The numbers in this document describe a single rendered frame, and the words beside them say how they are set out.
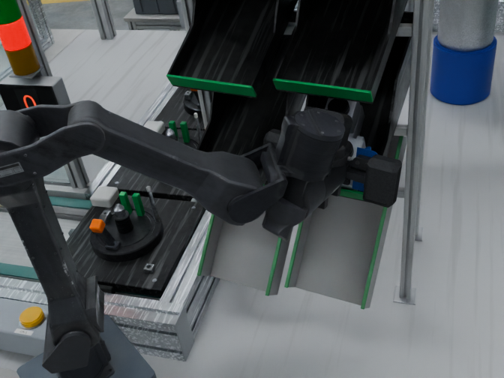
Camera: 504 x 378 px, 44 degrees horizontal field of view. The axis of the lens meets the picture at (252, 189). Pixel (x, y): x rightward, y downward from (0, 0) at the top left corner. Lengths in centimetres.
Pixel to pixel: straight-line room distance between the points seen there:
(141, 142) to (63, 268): 19
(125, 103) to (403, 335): 112
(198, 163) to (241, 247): 40
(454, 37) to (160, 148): 112
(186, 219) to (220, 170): 56
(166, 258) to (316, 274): 29
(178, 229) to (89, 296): 45
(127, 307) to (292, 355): 30
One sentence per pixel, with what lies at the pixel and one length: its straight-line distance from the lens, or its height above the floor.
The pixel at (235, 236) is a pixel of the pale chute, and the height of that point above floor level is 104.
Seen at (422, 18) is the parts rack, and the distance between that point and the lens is 87.
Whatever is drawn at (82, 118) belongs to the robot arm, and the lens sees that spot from 63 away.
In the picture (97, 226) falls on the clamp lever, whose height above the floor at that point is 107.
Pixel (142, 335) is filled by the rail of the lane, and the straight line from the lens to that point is 112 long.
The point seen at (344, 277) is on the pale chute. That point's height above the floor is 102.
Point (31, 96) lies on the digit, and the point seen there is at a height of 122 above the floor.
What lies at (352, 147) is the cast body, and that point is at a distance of 84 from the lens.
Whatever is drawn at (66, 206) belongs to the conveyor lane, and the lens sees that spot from 140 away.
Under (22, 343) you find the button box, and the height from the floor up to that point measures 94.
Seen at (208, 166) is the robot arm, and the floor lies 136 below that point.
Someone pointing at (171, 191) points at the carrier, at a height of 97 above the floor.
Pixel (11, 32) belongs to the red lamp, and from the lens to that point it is 120.
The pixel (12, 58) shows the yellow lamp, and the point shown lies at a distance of 122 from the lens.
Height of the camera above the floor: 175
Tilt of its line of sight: 38 degrees down
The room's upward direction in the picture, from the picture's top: 8 degrees counter-clockwise
